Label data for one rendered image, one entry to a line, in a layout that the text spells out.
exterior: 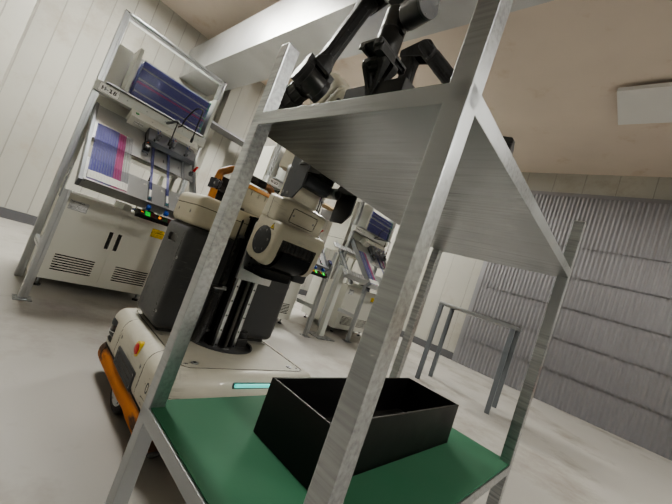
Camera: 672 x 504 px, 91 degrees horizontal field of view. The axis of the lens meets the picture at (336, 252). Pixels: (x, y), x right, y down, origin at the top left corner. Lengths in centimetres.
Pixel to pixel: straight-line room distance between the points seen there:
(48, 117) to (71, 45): 92
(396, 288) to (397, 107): 23
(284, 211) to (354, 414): 89
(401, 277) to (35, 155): 533
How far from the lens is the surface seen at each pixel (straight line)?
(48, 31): 573
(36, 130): 554
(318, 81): 114
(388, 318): 36
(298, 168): 115
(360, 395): 37
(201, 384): 114
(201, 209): 132
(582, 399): 575
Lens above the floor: 70
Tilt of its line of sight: 4 degrees up
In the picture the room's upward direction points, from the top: 20 degrees clockwise
